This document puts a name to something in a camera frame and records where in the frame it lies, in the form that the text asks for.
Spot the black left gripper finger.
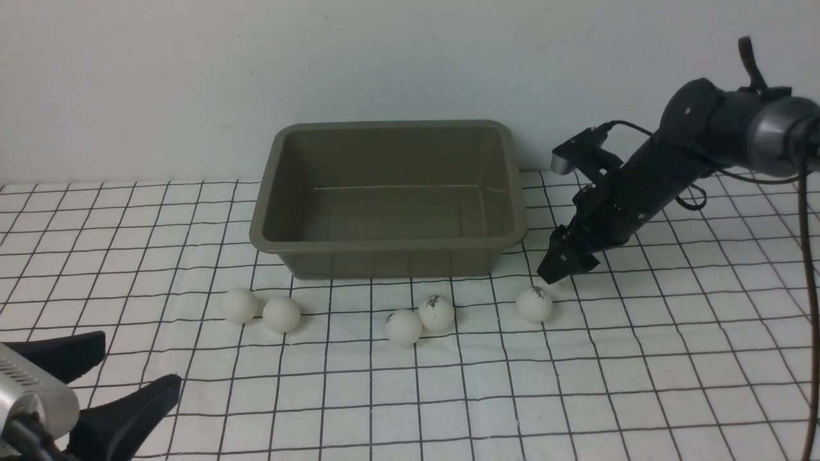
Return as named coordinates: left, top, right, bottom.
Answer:
left=67, top=375, right=183, bottom=460
left=4, top=332, right=106, bottom=384

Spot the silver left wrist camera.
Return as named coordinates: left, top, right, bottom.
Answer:
left=1, top=344, right=80, bottom=460

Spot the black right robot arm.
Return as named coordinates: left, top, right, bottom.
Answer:
left=537, top=36, right=818, bottom=284

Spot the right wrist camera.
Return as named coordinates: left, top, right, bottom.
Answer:
left=550, top=122, right=623, bottom=186

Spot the olive green plastic bin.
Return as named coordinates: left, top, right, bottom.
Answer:
left=249, top=120, right=528, bottom=280

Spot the white ball with logo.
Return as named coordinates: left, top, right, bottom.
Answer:
left=418, top=295, right=455, bottom=333

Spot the black right camera cable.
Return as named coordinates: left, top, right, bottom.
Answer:
left=599, top=119, right=820, bottom=461

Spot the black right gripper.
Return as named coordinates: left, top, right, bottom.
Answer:
left=537, top=139, right=715, bottom=285

